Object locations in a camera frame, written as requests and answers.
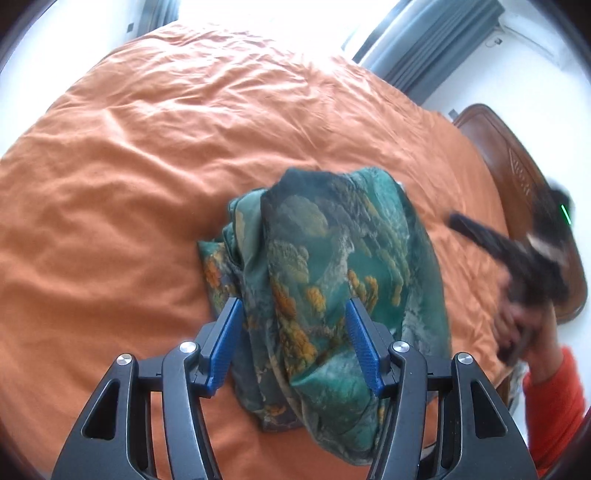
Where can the white air conditioner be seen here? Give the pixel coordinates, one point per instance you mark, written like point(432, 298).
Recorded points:
point(531, 32)

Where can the orange bed sheet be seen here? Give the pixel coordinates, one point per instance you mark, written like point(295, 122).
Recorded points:
point(138, 184)

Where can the brown wooden headboard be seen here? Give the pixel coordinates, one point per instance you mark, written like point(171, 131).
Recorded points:
point(498, 147)

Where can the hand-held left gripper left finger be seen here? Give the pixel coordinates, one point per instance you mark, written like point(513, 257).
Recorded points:
point(224, 337)

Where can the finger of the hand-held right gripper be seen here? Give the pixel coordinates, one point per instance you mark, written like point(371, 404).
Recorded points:
point(480, 235)

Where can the person's right forearm orange sleeve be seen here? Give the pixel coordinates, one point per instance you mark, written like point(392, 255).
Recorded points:
point(554, 406)

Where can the grey blue curtain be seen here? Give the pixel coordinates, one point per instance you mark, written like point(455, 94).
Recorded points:
point(415, 41)
point(159, 11)

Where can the person's right hand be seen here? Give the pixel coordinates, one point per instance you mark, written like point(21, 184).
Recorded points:
point(547, 332)

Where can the green landscape print jacket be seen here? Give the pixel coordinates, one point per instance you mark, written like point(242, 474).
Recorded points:
point(332, 258)

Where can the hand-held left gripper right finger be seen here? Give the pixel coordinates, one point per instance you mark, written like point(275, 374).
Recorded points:
point(364, 346)

